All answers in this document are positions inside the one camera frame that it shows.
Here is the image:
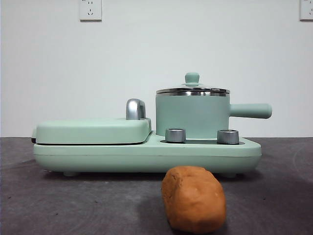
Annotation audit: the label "glass pot lid green knob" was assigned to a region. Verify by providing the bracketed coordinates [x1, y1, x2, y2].
[156, 72, 230, 96]

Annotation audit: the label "brown potato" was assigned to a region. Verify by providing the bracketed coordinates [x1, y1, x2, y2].
[160, 165, 226, 234]

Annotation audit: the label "silver control knob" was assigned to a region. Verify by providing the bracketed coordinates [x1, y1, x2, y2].
[165, 128, 186, 142]
[217, 129, 240, 144]

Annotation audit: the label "mint green breakfast machine base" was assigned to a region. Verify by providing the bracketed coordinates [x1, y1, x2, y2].
[33, 131, 262, 177]

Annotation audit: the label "silver griddle lid handle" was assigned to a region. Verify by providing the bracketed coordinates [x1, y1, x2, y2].
[126, 98, 147, 120]

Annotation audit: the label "mint green pot with handle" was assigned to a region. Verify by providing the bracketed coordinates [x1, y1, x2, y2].
[155, 89, 272, 138]

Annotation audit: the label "white wall socket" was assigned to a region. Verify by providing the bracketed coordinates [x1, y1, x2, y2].
[299, 0, 313, 22]
[79, 0, 103, 22]

